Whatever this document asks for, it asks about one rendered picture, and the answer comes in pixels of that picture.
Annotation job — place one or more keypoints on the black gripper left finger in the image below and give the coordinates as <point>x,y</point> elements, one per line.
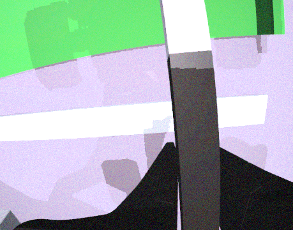
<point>151,206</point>

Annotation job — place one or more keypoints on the white flat bar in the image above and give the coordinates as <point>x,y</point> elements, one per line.
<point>127,119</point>

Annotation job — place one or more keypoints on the green putting mat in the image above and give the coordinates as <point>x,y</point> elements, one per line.
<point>36,33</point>

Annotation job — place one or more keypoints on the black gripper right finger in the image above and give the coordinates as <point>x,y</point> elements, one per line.
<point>252,198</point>

